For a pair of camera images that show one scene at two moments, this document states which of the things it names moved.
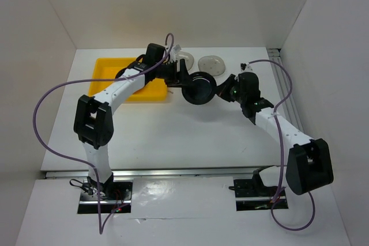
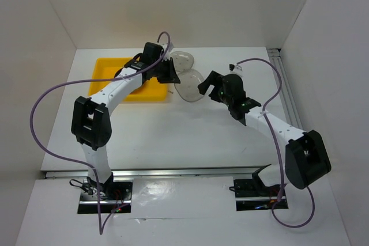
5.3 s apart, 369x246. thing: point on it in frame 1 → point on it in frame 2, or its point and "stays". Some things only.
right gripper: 222,90 → 213,79
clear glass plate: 188,58 stays
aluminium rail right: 290,106 stays
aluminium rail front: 99,174 stays
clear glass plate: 211,64 → 189,80
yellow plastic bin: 153,90 stays
